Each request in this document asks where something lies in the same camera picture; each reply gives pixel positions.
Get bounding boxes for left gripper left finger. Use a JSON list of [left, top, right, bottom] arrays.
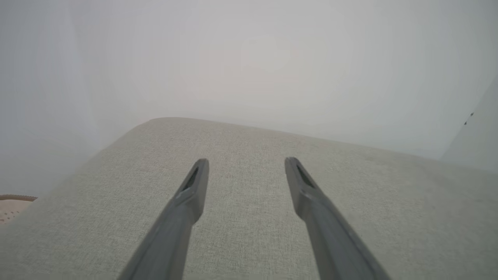
[[117, 158, 210, 280]]

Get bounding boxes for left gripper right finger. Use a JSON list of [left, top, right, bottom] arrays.
[[284, 157, 392, 280]]

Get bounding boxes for beige plastic laundry basket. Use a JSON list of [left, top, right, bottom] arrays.
[[0, 194, 38, 225]]

